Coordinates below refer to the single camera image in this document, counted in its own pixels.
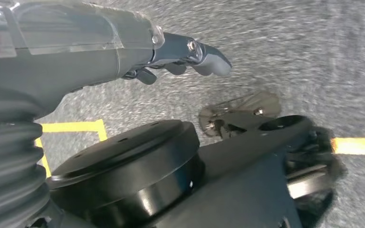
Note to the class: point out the grey ribbed base wheel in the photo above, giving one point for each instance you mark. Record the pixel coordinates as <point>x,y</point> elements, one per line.
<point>264,102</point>
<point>305,185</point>

